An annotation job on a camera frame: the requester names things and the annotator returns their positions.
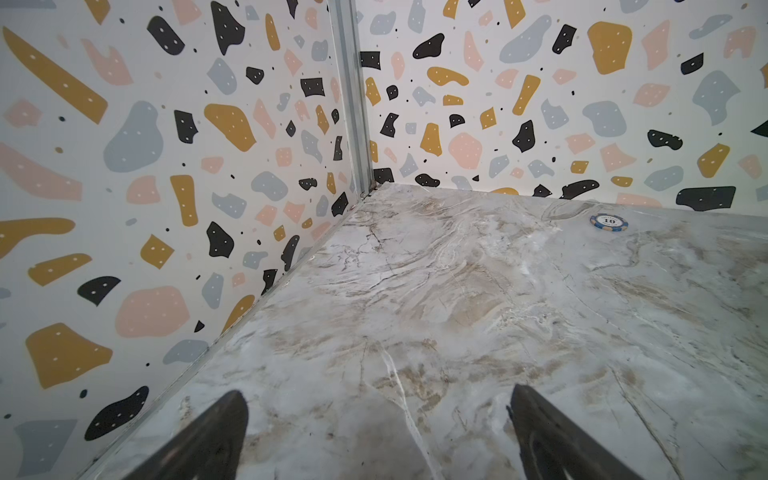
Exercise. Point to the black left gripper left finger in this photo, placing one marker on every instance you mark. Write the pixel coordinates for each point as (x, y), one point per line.
(208, 448)

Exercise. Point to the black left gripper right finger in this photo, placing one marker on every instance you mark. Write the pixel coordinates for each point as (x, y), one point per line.
(554, 447)

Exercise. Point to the aluminium corner post left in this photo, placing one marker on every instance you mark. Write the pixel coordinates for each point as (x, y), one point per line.
(346, 42)

